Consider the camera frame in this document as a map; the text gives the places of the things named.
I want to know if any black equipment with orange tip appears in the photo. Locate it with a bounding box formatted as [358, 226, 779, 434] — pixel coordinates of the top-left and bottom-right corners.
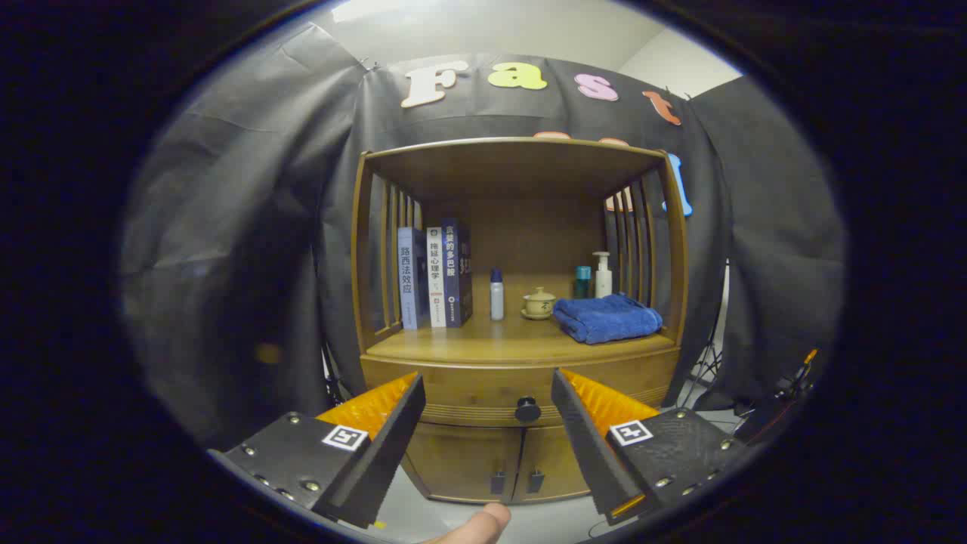
[733, 348, 824, 443]

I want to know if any wooden drawer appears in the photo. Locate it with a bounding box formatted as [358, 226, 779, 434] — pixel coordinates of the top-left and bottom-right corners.
[361, 349, 681, 428]

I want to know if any dark blue book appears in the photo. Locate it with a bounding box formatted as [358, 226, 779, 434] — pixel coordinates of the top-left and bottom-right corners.
[442, 219, 474, 328]

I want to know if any wooden countertop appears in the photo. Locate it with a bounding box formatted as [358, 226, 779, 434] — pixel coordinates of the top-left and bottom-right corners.
[363, 295, 677, 360]

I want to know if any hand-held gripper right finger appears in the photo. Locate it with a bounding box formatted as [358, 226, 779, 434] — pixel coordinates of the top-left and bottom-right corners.
[551, 368, 749, 527]

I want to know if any light blue book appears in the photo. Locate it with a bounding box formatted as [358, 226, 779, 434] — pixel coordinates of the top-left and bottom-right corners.
[397, 227, 430, 330]

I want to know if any white book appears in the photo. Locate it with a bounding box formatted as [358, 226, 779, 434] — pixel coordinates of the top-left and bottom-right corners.
[426, 227, 446, 328]

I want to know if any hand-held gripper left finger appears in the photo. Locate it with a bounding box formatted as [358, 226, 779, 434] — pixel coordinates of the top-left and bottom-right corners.
[208, 370, 426, 530]

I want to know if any beige lidded tea cup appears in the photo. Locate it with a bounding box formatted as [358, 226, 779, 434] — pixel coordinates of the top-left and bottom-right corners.
[521, 286, 558, 320]

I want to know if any folded blue towel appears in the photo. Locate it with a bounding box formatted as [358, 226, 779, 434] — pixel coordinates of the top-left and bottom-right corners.
[553, 293, 664, 345]

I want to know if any black backdrop cloth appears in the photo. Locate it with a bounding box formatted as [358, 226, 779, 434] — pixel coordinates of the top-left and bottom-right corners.
[121, 23, 845, 447]

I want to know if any black tripod stand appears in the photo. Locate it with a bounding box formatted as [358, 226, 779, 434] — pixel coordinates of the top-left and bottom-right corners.
[684, 261, 732, 409]

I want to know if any wooden cabinet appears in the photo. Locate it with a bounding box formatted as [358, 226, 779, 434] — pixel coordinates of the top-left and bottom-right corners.
[351, 137, 690, 505]

